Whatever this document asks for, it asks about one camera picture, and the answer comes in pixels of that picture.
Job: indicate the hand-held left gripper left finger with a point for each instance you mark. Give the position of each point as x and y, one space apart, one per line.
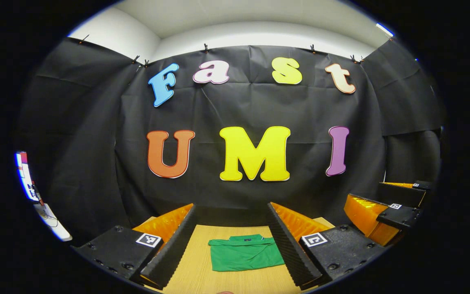
176 249

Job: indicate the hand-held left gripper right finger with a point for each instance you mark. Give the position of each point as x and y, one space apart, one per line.
288 249

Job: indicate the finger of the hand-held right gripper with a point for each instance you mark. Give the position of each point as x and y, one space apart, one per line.
398 194
400 216

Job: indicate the green T-shirt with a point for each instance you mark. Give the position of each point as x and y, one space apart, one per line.
243 255

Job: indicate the black backdrop cloth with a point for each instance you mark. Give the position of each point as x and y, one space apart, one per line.
259 106

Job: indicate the bright ceiling light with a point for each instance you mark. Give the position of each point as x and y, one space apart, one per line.
384 30

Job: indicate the bright display screen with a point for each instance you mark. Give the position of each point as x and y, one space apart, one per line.
23 175

